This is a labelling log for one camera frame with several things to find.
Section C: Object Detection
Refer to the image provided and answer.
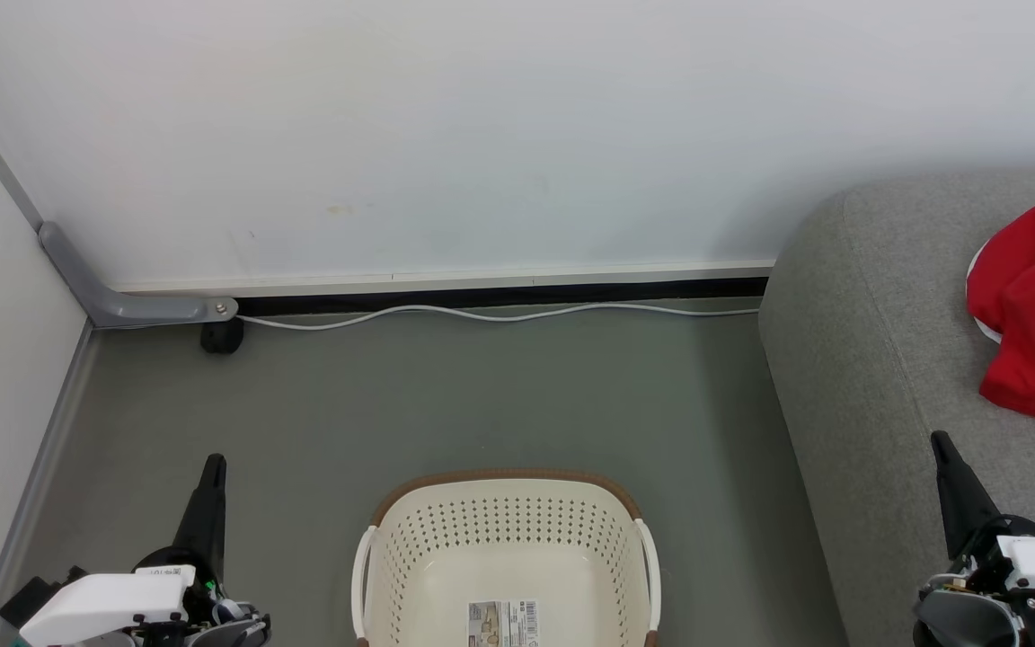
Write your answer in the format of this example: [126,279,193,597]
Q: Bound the grey fabric sofa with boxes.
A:
[758,171,1035,647]

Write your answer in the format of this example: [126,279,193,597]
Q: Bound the grey metal corner bracket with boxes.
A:
[38,221,239,330]

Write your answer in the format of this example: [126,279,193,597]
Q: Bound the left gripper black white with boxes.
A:
[0,453,272,647]

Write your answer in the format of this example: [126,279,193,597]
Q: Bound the paper label in basket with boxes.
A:
[467,599,540,647]

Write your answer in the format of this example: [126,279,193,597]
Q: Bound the cream perforated laundry basket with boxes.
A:
[351,468,662,647]

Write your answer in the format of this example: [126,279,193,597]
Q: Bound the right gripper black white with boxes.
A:
[913,430,1035,647]

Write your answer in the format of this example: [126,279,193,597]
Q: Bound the small black caster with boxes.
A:
[199,318,245,355]

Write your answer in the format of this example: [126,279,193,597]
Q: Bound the white floor cable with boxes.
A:
[237,303,761,332]

